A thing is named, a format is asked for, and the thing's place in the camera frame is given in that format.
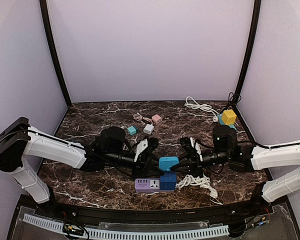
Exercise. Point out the yellow cube socket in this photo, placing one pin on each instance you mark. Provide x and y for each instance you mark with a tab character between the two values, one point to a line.
229	117

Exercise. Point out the pink charger cube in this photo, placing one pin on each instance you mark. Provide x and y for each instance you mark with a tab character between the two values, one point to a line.
156	118

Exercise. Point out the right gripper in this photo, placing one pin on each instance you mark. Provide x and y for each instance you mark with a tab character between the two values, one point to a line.
191	167

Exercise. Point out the purple power strip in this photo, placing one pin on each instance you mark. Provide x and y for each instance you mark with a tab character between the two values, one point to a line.
147	185

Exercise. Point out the dark blue cube socket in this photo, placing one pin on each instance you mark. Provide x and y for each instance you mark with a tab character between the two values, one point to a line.
168	181

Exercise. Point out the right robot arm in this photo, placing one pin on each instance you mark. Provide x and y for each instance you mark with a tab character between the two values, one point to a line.
244	157

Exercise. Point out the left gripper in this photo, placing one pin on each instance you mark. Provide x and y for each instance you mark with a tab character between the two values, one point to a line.
151	157

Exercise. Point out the white charger cube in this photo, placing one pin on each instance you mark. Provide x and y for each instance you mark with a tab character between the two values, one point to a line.
148	129

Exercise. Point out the blue adapter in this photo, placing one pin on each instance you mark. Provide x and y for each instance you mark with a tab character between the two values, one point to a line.
165	163

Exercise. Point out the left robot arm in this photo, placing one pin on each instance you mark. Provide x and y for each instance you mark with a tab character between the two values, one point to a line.
111	147

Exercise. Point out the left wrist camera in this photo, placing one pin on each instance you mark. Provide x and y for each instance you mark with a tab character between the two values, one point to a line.
149	144

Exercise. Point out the white slotted cable duct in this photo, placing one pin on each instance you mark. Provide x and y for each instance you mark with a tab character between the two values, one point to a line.
118	231

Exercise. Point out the small teal plug adapter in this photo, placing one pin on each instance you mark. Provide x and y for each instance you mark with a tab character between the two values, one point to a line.
132	130

